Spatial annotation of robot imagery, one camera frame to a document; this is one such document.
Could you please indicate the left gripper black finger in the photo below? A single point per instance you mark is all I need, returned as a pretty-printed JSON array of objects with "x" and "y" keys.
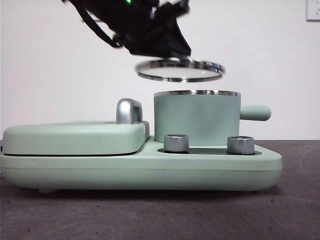
[{"x": 165, "y": 42}]

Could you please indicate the glass lid with green knob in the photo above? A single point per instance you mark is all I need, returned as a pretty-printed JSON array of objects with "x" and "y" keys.
[{"x": 175, "y": 72}]

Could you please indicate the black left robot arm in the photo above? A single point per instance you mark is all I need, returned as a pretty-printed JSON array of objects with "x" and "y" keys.
[{"x": 120, "y": 20}]

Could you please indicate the mint green steamer pot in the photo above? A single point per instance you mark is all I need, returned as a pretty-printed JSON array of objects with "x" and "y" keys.
[{"x": 197, "y": 120}]

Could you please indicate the silver control knob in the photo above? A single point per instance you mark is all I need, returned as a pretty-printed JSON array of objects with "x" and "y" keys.
[
  {"x": 176, "y": 143},
  {"x": 240, "y": 145}
]

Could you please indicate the mint green breakfast machine base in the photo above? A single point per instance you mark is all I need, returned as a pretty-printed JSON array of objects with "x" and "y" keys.
[{"x": 150, "y": 172}]

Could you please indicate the white wall socket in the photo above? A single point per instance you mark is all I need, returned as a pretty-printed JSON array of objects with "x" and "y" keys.
[{"x": 313, "y": 10}]

